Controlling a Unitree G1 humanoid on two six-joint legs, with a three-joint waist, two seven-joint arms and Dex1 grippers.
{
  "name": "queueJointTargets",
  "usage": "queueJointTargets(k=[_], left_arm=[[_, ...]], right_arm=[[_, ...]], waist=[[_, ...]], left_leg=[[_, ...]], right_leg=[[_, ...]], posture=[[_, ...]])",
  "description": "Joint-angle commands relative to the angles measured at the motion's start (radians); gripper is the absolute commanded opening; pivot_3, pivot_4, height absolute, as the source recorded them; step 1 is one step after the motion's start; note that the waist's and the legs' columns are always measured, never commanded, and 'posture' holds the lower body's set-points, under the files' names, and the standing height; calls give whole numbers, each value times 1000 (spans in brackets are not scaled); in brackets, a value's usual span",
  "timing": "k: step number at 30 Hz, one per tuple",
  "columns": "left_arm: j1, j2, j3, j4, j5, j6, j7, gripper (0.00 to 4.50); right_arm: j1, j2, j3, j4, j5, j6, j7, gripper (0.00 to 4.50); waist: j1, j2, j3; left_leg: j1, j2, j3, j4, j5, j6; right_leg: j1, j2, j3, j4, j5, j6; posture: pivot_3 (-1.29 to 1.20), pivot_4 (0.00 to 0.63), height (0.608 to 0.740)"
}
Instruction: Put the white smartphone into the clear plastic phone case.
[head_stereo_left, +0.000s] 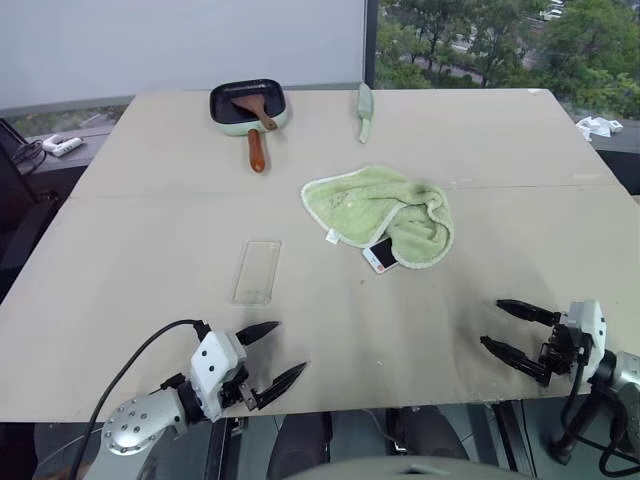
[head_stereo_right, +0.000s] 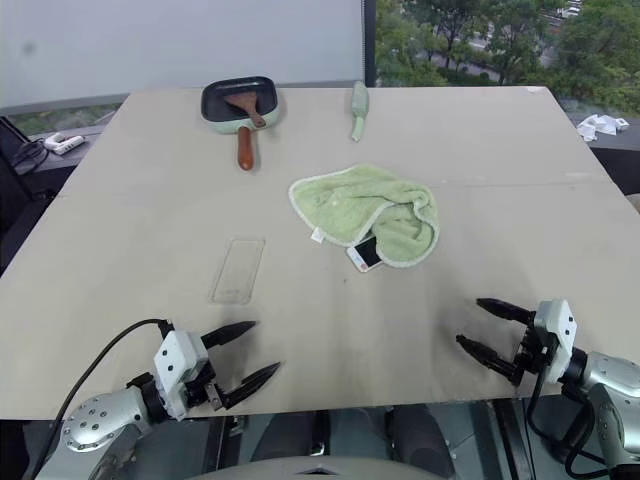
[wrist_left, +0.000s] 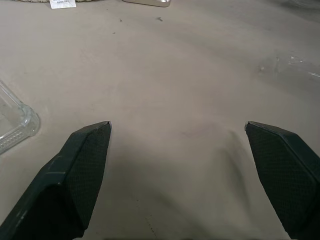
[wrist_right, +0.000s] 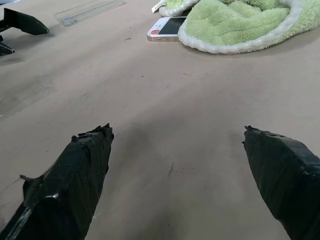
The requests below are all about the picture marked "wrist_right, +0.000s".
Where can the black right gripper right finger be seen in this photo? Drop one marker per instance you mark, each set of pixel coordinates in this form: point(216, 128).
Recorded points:
point(290, 180)

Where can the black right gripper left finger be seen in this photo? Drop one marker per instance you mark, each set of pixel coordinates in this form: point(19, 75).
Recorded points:
point(65, 190)

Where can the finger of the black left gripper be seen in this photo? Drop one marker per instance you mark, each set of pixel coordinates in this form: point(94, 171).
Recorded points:
point(27, 23)
point(5, 49)

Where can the white smartphone with black screen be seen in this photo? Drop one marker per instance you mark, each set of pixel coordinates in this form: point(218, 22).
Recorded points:
point(163, 28)

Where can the green fluffy towel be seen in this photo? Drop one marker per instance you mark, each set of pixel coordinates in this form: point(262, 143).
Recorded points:
point(240, 25)

